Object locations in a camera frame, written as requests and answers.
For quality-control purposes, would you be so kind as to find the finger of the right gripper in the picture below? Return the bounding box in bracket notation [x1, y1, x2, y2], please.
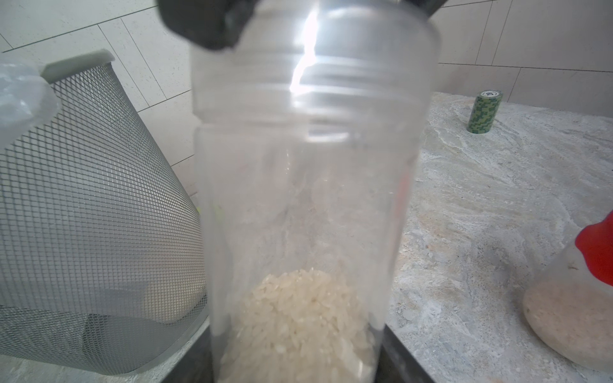
[407, 0, 447, 17]
[156, 0, 258, 50]

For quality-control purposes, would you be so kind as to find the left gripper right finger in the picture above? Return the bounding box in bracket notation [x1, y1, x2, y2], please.
[375, 329, 434, 383]

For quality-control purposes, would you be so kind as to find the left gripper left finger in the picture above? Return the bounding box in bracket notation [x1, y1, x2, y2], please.
[162, 328, 213, 383]

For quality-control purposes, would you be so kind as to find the clear rice jar with lid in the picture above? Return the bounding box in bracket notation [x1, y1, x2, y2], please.
[191, 1, 440, 382]

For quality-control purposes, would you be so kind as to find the red lidded rice jar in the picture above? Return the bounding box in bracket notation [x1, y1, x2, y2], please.
[523, 214, 612, 373]

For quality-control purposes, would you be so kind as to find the grey mesh waste bin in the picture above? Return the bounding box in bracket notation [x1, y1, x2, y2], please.
[1, 49, 208, 375]

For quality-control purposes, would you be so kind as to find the clear plastic bin liner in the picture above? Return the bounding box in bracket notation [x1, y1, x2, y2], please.
[1, 55, 61, 149]

